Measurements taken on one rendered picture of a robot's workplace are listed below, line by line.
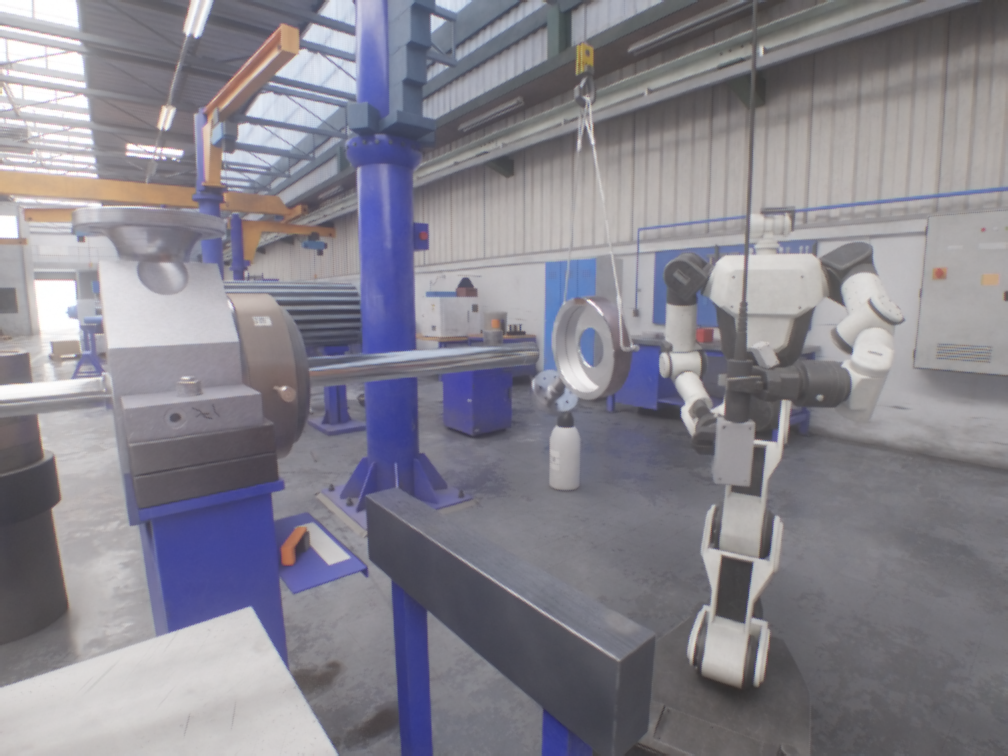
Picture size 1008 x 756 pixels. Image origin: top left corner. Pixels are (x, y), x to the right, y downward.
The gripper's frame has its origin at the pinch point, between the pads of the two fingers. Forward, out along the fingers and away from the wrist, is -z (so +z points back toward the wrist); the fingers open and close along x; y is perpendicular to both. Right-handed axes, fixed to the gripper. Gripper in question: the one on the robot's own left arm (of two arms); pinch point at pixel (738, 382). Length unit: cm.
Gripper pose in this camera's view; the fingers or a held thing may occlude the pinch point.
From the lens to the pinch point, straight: 103.3
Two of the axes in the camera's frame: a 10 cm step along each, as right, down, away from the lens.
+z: 9.9, 0.2, -1.2
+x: 1.3, -1.5, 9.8
